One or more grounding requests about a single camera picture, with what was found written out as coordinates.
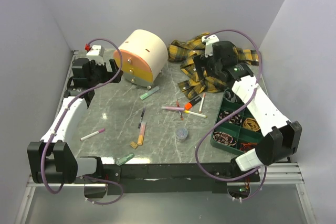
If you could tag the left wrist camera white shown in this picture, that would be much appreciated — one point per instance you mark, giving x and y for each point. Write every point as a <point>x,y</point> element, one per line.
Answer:
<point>95,53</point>

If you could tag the aluminium rail frame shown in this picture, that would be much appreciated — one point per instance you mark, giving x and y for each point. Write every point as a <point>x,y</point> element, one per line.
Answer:
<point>117,108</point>

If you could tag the orange black highlighter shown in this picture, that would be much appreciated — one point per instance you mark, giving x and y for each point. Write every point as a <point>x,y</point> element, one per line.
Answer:
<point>192,102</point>

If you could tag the white pen yellow cap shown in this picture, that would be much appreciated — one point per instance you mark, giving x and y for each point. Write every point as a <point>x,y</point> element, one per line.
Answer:
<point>195,114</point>

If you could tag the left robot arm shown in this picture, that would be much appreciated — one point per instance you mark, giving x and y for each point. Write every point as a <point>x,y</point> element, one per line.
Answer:
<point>51,159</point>

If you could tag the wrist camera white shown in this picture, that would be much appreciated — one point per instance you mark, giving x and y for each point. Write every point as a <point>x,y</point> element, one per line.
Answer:
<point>95,53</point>
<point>208,41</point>

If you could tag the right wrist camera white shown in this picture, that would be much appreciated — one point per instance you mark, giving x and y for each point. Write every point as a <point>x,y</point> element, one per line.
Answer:
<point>208,41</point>

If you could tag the tan hair band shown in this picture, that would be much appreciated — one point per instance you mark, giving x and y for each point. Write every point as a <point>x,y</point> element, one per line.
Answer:
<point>251,124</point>

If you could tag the orange pink highlighter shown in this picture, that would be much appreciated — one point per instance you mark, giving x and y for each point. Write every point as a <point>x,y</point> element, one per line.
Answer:
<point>141,133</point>

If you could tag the orange black hair band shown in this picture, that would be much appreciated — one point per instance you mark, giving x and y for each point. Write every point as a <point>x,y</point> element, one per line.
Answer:
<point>244,147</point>

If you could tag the grey hair band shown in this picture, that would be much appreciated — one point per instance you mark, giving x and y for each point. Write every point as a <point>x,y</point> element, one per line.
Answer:
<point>230,96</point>

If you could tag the small tan eraser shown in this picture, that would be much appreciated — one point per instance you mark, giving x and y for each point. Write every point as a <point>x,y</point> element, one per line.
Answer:
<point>133,145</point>

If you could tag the yellow plaid shirt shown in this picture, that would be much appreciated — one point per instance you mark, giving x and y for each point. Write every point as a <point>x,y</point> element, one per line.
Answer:
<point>183,52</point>

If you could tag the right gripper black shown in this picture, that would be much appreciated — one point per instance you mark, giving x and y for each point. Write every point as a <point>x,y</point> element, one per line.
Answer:
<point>200,61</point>

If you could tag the cream round drawer organizer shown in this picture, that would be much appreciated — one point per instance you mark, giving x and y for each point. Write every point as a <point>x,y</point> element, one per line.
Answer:
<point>142,39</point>

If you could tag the white pen orange cap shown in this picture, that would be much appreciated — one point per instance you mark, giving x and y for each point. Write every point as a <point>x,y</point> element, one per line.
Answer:
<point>202,102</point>

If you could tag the red brown pen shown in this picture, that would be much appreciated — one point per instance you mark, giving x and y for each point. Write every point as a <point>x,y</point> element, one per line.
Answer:
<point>180,112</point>

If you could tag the dark patterned hair band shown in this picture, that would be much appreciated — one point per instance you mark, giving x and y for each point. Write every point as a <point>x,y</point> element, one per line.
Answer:
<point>235,119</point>

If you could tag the yellow drawer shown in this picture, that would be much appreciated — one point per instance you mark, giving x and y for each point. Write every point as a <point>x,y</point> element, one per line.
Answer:
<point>143,74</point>

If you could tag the green highlighter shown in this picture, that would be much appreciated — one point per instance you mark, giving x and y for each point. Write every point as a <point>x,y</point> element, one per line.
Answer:
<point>149,92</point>
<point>124,159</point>

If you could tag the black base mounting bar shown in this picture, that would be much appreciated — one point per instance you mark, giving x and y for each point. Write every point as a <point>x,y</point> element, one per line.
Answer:
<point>150,178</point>

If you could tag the green compartment tray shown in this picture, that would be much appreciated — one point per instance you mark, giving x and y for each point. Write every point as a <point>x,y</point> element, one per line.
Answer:
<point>240,134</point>

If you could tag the black thin pen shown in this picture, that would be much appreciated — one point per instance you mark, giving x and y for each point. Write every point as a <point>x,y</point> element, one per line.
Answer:
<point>141,117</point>

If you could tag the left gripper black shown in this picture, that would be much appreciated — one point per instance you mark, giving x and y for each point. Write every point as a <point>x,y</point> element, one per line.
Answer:
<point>108,75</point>

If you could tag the white pen pink cap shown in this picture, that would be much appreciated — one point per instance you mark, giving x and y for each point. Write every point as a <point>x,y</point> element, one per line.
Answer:
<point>92,134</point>

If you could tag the purple pastel marker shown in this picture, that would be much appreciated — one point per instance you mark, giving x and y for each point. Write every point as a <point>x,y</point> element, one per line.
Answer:
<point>173,108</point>

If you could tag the brown patterned hair band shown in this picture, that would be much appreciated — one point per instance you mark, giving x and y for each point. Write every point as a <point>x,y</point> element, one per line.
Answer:
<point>224,138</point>

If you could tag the pink top drawer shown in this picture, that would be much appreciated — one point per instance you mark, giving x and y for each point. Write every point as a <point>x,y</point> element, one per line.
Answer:
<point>132,59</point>

